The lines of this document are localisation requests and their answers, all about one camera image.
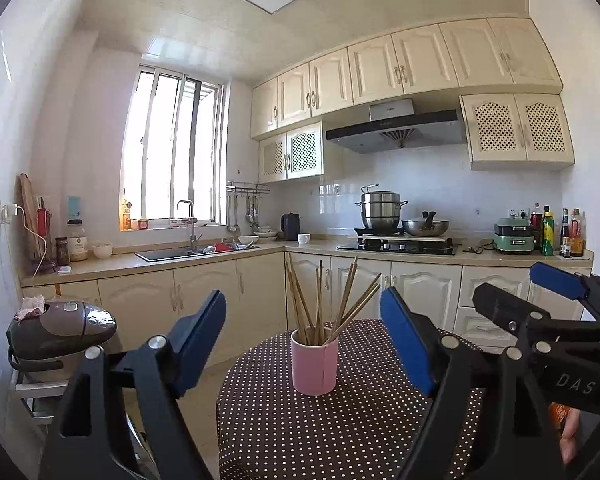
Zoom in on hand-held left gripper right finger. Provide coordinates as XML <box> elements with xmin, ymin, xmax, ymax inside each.
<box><xmin>380</xmin><ymin>286</ymin><xmax>563</xmax><ymax>480</ymax></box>

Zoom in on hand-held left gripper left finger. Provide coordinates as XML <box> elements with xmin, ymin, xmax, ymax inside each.
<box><xmin>37</xmin><ymin>289</ymin><xmax>227</xmax><ymax>480</ymax></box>

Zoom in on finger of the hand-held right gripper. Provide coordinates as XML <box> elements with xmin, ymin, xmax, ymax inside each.
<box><xmin>529</xmin><ymin>262</ymin><xmax>600</xmax><ymax>328</ymax></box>
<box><xmin>472</xmin><ymin>282</ymin><xmax>600</xmax><ymax>356</ymax></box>

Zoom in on bunch of wooden chopsticks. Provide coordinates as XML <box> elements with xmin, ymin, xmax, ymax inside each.
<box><xmin>285</xmin><ymin>252</ymin><xmax>382</xmax><ymax>347</ymax></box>

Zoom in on pink cup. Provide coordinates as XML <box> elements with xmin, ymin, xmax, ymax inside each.
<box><xmin>291</xmin><ymin>327</ymin><xmax>339</xmax><ymax>396</ymax></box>

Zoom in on person's right hand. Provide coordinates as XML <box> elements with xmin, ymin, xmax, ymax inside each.
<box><xmin>559</xmin><ymin>407</ymin><xmax>582</xmax><ymax>467</ymax></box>

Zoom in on amber sauce bottle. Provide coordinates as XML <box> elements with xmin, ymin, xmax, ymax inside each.
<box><xmin>570</xmin><ymin>208</ymin><xmax>585</xmax><ymax>257</ymax></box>

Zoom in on green electric cooker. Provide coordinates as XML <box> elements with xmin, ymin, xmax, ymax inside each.
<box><xmin>492</xmin><ymin>217</ymin><xmax>537</xmax><ymax>255</ymax></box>

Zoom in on black gas stove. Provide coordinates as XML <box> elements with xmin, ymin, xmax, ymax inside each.
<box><xmin>336</xmin><ymin>227</ymin><xmax>458</xmax><ymax>257</ymax></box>

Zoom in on steel kitchen sink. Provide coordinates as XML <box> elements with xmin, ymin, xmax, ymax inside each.
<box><xmin>135</xmin><ymin>241</ymin><xmax>261</xmax><ymax>263</ymax></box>

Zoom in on steel wok with lid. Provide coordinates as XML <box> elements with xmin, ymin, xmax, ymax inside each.
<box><xmin>401</xmin><ymin>211</ymin><xmax>451</xmax><ymax>237</ymax></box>

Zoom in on white bowls and plates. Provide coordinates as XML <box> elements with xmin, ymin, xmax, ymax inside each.
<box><xmin>237</xmin><ymin>227</ymin><xmax>278</xmax><ymax>247</ymax></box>

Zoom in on metal faucet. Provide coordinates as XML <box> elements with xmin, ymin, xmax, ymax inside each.
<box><xmin>176</xmin><ymin>200</ymin><xmax>203</xmax><ymax>253</ymax></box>

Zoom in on beige kitchen countertop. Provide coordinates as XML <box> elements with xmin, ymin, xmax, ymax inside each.
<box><xmin>20</xmin><ymin>237</ymin><xmax>593</xmax><ymax>288</ymax></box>

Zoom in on steel steamer pot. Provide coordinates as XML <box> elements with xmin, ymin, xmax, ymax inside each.
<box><xmin>355</xmin><ymin>185</ymin><xmax>410</xmax><ymax>233</ymax></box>

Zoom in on dark rice cooker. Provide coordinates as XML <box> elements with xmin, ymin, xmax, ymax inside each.
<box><xmin>6</xmin><ymin>300</ymin><xmax>118</xmax><ymax>361</ymax></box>

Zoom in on brown polka dot tablecloth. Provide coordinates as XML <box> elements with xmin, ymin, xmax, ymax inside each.
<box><xmin>216</xmin><ymin>319</ymin><xmax>486</xmax><ymax>480</ymax></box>

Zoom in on black electric kettle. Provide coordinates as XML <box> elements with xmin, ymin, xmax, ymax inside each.
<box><xmin>280</xmin><ymin>212</ymin><xmax>301</xmax><ymax>242</ymax></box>

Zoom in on white label jar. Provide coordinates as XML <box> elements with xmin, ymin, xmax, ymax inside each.
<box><xmin>66</xmin><ymin>219</ymin><xmax>88</xmax><ymax>262</ymax></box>

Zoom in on metal rack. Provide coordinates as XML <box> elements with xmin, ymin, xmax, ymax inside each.
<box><xmin>7</xmin><ymin>350</ymin><xmax>146</xmax><ymax>461</ymax></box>

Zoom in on pink cloth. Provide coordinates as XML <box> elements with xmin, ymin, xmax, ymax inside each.
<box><xmin>14</xmin><ymin>296</ymin><xmax>46</xmax><ymax>321</ymax></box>

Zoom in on kitchen window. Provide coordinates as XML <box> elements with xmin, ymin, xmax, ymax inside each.
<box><xmin>120</xmin><ymin>64</ymin><xmax>228</xmax><ymax>231</ymax></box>

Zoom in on red utensil holder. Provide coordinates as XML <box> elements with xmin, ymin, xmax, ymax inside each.
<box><xmin>36</xmin><ymin>197</ymin><xmax>51</xmax><ymax>261</ymax></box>

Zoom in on black range hood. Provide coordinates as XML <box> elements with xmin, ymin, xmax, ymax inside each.
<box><xmin>325</xmin><ymin>99</ymin><xmax>468</xmax><ymax>155</ymax></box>

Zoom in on wooden cutting board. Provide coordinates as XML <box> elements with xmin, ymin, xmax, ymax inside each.
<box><xmin>20</xmin><ymin>173</ymin><xmax>41</xmax><ymax>261</ymax></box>

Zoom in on cream upper kitchen cabinets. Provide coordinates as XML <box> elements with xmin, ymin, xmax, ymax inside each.
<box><xmin>250</xmin><ymin>17</ymin><xmax>563</xmax><ymax>141</ymax></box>

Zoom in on cream lattice door wall cabinet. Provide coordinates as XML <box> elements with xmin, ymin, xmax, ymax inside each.
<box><xmin>258</xmin><ymin>121</ymin><xmax>326</xmax><ymax>184</ymax></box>
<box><xmin>460</xmin><ymin>92</ymin><xmax>576</xmax><ymax>171</ymax></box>

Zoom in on metal utensil rail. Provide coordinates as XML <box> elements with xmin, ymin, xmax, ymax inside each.
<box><xmin>226</xmin><ymin>181</ymin><xmax>271</xmax><ymax>197</ymax></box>

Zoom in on white charger cable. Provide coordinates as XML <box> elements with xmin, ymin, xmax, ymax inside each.
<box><xmin>22</xmin><ymin>220</ymin><xmax>48</xmax><ymax>278</ymax></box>

